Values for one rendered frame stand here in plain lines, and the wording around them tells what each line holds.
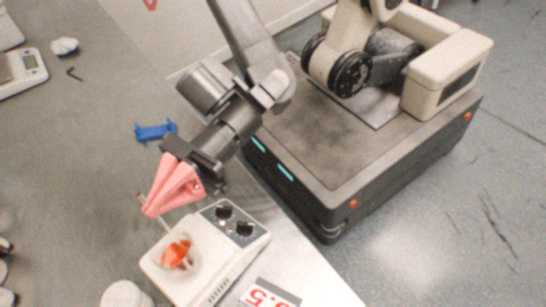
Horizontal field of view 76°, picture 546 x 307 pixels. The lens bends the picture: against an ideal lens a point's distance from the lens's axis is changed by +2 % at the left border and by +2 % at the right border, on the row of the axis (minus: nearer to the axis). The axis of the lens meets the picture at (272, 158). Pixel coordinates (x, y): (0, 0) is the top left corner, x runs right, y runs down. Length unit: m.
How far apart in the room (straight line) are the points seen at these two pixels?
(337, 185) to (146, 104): 0.66
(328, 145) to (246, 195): 0.61
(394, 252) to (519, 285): 0.43
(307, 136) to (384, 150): 0.28
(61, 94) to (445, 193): 1.49
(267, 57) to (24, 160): 0.74
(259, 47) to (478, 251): 1.30
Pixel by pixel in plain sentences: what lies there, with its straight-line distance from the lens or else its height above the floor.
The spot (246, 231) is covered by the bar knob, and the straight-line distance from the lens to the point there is 0.64.
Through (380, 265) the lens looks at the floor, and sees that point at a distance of 1.48.
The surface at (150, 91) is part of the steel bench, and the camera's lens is 1.05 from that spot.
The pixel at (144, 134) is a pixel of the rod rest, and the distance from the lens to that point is 0.92.
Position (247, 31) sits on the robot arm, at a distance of 0.52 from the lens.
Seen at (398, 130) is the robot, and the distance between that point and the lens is 1.37.
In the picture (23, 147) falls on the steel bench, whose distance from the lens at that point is 1.10.
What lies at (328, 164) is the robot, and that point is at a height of 0.36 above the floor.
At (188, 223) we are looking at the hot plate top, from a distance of 0.64.
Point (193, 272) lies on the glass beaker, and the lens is 0.57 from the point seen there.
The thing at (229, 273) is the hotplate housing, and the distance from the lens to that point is 0.62.
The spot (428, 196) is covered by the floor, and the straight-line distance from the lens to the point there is 1.66.
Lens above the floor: 1.38
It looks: 53 degrees down
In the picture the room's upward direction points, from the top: 11 degrees counter-clockwise
